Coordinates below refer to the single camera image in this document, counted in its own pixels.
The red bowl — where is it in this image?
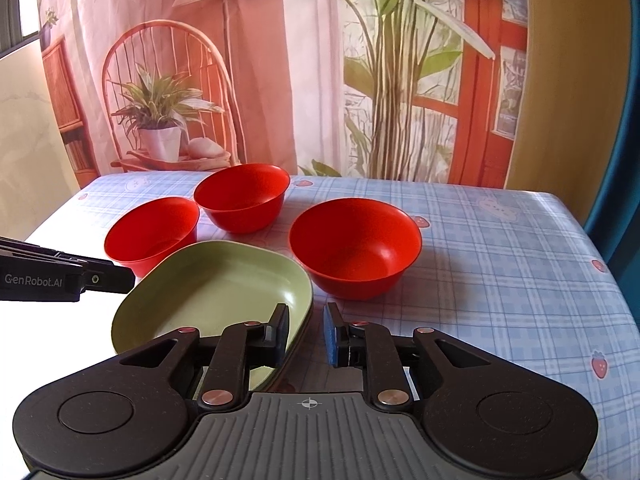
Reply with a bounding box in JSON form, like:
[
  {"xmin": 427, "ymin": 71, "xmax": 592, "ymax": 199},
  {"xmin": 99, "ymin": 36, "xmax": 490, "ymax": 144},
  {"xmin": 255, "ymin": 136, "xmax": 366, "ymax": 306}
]
[
  {"xmin": 193, "ymin": 164, "xmax": 291, "ymax": 234},
  {"xmin": 288, "ymin": 197, "xmax": 422, "ymax": 301},
  {"xmin": 104, "ymin": 197, "xmax": 200, "ymax": 278}
]

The small green plate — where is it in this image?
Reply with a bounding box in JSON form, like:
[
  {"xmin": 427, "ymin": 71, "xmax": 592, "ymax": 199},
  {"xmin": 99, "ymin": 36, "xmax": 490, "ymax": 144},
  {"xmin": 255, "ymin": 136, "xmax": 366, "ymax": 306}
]
[{"xmin": 110, "ymin": 238, "xmax": 315, "ymax": 392}]

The blue plaid tablecloth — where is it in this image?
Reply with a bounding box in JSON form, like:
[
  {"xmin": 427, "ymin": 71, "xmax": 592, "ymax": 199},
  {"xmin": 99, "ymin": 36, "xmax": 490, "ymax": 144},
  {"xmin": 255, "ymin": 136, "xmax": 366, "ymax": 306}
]
[{"xmin": 24, "ymin": 169, "xmax": 640, "ymax": 480}]

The teal curtain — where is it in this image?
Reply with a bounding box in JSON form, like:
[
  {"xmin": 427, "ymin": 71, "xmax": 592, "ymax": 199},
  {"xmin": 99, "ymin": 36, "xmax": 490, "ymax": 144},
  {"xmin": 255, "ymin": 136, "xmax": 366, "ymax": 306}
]
[{"xmin": 583, "ymin": 0, "xmax": 640, "ymax": 281}]

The printed room backdrop cloth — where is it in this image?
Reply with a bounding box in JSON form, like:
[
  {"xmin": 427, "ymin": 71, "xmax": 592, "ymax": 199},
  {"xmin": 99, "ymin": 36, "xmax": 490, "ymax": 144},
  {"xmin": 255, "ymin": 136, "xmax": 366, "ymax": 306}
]
[{"xmin": 36, "ymin": 0, "xmax": 527, "ymax": 188}]

